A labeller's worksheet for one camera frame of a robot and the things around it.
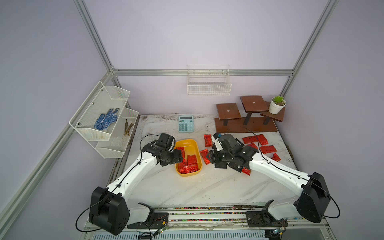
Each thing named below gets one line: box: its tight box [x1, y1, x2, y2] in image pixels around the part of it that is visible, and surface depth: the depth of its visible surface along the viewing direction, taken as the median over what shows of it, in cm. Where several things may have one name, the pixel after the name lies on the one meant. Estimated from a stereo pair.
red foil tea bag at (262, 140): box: [257, 134, 269, 146], surface depth 106 cm
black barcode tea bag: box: [214, 161, 228, 169], surface depth 95 cm
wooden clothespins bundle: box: [123, 119, 134, 136], surface depth 97 cm
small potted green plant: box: [269, 96, 287, 115], surface depth 97 cm
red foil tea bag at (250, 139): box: [242, 135, 258, 144], surface depth 107 cm
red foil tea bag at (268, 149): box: [260, 145, 278, 154], surface depth 103 cm
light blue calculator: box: [178, 115, 194, 133], surface depth 114 cm
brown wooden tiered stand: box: [214, 95, 285, 134], surface depth 105 cm
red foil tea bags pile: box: [175, 146, 199, 174], surface depth 92 cm
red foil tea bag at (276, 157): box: [271, 152, 281, 162], surface depth 95 cm
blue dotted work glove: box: [94, 108, 120, 130], surface depth 78 cm
